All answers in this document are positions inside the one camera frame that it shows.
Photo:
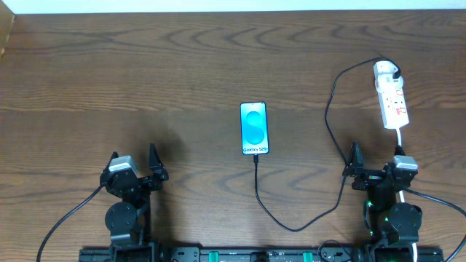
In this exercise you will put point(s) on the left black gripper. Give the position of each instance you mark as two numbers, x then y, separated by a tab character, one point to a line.
144	181

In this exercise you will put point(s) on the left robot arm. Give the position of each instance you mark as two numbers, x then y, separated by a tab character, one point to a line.
129	221

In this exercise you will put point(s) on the blue Galaxy smartphone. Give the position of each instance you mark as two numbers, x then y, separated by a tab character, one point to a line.
254	128

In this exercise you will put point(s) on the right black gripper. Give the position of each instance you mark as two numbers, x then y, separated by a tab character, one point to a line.
373	178

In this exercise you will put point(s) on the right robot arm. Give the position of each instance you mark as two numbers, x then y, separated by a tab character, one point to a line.
393	225

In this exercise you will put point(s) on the white power strip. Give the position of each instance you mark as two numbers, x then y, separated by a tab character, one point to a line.
392	104

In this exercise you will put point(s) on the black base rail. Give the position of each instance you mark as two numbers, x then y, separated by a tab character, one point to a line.
194	254

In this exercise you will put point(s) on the white charger plug adapter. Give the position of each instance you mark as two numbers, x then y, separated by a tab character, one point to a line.
385	82

